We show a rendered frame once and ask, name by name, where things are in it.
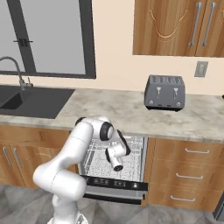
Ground black dishwasher door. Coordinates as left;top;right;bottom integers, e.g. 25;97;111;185
78;174;149;206

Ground dark framed window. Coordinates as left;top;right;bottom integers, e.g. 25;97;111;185
0;0;97;80

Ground grey four-slot toaster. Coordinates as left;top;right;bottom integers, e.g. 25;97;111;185
143;74;187;112

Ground silver wall cupboard handle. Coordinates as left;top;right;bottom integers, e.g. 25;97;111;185
188;2;203;47
201;2;218;47

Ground wooden panel under sink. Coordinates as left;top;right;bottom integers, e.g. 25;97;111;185
0;124;72;147

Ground wide wooden wall cupboard door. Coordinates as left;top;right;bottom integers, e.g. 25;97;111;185
132;0;208;57

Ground grey wall socket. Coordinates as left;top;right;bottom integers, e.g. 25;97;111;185
193;60;210;79

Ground white wire dishwasher rack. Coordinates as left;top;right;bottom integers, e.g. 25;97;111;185
78;136;145;182

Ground dark grey appliance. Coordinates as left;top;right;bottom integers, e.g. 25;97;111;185
212;192;224;221

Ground wooden base cupboard door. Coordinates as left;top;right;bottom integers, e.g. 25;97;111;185
0;141;26;188
8;143;79;190

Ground wooden drawer front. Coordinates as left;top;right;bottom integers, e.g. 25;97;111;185
146;183;223;213
151;137;224;165
149;158;224;191

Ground grey curved tap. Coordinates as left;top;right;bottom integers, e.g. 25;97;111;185
0;56;34;91

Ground silver drawer handle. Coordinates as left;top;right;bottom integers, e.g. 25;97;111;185
175;172;205;181
169;195;197;203
184;147;211;155

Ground black sink basin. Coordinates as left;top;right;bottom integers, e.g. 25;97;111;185
0;84;76;120

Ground dishwasher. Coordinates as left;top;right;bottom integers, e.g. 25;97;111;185
76;134;150;207

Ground narrow wooden wall cupboard door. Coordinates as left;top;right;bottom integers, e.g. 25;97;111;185
194;0;224;58

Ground silver base cupboard handle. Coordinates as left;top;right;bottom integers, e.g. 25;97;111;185
2;146;14;168
12;147;25;169

